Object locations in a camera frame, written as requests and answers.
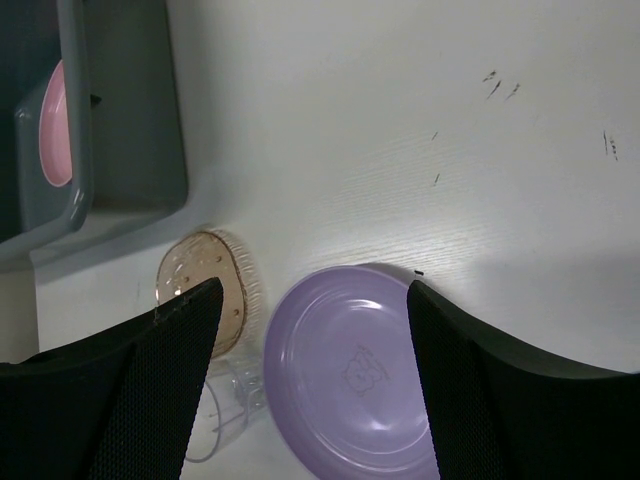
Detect grey plastic bin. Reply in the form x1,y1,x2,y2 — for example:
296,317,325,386
1,1,188,270

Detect purple plastic plate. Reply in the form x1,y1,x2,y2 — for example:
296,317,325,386
263,264,440,479

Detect brown translucent square plate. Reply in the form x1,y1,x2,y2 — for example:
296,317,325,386
155,226,264,358

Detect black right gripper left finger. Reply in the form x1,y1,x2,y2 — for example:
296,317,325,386
1,278,223,479

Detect clear plastic cup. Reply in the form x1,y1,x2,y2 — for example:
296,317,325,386
186,355,266,463

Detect pink plastic plate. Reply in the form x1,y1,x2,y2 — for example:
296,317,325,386
38,60,73,188

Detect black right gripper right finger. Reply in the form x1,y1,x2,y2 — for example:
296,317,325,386
407,280,639,479

